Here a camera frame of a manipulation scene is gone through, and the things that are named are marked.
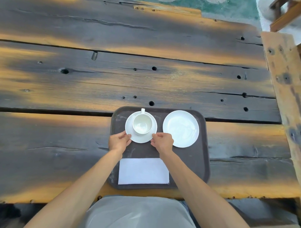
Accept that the person's right hand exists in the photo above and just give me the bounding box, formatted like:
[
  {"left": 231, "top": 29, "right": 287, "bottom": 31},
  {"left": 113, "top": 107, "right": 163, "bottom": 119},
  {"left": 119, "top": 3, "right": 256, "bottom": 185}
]
[{"left": 150, "top": 132, "right": 174, "bottom": 156}]

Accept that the person's left hand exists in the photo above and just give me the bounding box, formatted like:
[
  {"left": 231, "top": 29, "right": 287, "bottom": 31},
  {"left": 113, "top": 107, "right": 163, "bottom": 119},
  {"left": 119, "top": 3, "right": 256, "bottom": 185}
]
[{"left": 108, "top": 131, "right": 132, "bottom": 156}]

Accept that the white saucer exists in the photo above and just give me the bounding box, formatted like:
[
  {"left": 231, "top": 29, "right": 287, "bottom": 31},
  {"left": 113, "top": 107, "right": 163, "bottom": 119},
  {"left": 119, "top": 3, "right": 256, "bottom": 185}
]
[{"left": 125, "top": 111, "right": 158, "bottom": 144}]

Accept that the person's left forearm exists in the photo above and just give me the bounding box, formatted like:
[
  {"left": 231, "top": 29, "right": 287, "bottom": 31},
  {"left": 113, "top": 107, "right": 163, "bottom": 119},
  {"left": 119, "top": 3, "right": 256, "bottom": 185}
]
[{"left": 24, "top": 149, "right": 123, "bottom": 228}]

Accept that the person's right forearm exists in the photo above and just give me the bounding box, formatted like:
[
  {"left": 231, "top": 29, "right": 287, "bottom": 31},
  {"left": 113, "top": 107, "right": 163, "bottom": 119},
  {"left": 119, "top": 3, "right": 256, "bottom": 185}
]
[{"left": 159, "top": 150, "right": 250, "bottom": 228}]

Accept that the white tea cup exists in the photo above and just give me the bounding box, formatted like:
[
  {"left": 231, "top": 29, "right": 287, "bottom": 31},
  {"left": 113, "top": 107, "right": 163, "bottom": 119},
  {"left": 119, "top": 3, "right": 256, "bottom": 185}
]
[{"left": 132, "top": 108, "right": 153, "bottom": 136}]

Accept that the white round plate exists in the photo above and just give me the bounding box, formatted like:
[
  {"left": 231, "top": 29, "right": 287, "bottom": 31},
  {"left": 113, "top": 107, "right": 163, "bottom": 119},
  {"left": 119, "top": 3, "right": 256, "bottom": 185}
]
[{"left": 162, "top": 110, "right": 199, "bottom": 148}]

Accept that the white folded napkin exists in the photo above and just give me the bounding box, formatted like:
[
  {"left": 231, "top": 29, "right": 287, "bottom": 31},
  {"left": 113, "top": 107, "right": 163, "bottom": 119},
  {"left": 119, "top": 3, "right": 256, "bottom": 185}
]
[{"left": 118, "top": 158, "right": 170, "bottom": 185}]

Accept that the dark brown serving tray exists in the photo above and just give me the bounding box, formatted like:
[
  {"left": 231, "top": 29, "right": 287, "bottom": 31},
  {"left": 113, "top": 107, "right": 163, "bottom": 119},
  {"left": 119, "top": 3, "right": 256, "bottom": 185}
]
[{"left": 107, "top": 106, "right": 211, "bottom": 190}]

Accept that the person's grey shirt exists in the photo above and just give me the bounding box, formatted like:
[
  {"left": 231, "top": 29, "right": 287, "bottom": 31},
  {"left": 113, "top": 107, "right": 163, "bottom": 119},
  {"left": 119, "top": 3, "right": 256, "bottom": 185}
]
[{"left": 80, "top": 196, "right": 197, "bottom": 228}]

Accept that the light wooden beam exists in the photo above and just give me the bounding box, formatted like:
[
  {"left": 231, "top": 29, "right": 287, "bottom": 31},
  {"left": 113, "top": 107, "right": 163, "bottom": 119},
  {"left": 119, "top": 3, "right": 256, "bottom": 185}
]
[{"left": 261, "top": 31, "right": 301, "bottom": 186}]

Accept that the wooden chair frame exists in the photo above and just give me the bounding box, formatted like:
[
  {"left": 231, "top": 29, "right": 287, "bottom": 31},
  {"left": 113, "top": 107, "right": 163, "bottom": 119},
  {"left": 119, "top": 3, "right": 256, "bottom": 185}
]
[{"left": 269, "top": 0, "right": 301, "bottom": 32}]

